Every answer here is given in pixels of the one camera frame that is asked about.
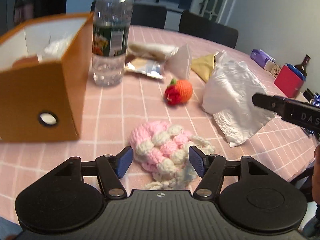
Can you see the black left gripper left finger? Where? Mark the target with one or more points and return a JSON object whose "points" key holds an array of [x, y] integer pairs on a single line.
{"points": [[109, 169]]}

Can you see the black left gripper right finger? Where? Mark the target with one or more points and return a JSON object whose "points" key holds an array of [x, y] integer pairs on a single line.
{"points": [[212, 169]]}

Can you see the pink white knitted hat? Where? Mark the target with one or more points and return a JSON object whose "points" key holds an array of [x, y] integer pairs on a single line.
{"points": [[162, 149]]}

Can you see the white plastic bag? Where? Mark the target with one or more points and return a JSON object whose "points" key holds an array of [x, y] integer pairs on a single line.
{"points": [[228, 98]]}

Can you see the orange knitted toy fruit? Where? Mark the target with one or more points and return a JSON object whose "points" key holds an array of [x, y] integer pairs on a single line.
{"points": [[178, 92]]}

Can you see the yellow cloth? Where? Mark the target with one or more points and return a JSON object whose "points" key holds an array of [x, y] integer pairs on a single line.
{"points": [[204, 66]]}

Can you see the red box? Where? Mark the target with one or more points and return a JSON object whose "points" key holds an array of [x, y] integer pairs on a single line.
{"points": [[289, 81]]}

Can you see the dark glass bottle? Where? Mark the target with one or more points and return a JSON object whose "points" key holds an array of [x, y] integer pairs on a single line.
{"points": [[302, 66]]}

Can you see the small white round device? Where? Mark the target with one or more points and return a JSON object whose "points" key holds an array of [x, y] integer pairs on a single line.
{"points": [[273, 68]]}

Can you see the purple tissue pack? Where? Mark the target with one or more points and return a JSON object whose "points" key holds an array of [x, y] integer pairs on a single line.
{"points": [[261, 57]]}

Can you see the pink checked tablecloth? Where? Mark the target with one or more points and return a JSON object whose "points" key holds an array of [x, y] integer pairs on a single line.
{"points": [[111, 113]]}

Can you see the clear zip bag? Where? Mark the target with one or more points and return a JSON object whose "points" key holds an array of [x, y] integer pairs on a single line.
{"points": [[179, 64]]}

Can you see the silver foil snack packet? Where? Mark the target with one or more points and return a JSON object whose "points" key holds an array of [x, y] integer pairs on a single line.
{"points": [[147, 67]]}

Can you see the orange storage box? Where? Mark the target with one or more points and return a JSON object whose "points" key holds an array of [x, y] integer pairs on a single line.
{"points": [[44, 71]]}

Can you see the black chair right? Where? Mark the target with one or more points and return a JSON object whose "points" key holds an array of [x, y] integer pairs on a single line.
{"points": [[197, 26]]}

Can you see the black chair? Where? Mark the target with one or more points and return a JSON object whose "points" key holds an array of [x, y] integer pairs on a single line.
{"points": [[150, 15], [197, 26]]}

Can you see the white sideboard cabinet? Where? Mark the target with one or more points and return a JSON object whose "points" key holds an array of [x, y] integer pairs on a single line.
{"points": [[173, 18]]}

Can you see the black chair left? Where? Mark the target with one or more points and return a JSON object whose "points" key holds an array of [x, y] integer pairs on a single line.
{"points": [[150, 15]]}

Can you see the clear plastic water bottle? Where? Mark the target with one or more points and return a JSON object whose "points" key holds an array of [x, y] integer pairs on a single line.
{"points": [[109, 48]]}

